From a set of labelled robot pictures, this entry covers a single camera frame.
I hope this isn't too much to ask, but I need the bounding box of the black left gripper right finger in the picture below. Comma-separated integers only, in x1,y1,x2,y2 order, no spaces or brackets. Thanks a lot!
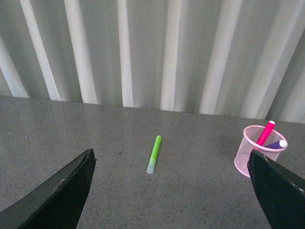
247,150,305,229

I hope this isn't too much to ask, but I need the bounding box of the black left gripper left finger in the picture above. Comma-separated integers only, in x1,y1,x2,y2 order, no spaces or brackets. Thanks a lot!
0,149,96,229

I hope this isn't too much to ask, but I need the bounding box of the purple marker pen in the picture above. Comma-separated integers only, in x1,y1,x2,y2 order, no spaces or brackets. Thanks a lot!
265,140,288,149

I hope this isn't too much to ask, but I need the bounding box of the pink marker pen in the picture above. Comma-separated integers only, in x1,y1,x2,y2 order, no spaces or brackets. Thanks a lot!
256,120,275,146

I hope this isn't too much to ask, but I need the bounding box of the pink mesh pen cup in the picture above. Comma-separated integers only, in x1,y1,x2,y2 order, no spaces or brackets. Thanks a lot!
234,125,287,177

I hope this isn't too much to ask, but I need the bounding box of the green marker pen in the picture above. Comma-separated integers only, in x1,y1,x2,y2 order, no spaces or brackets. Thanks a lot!
146,135,162,174

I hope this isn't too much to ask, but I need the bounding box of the white pleated curtain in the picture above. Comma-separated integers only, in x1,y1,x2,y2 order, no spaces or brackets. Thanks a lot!
0,0,305,123

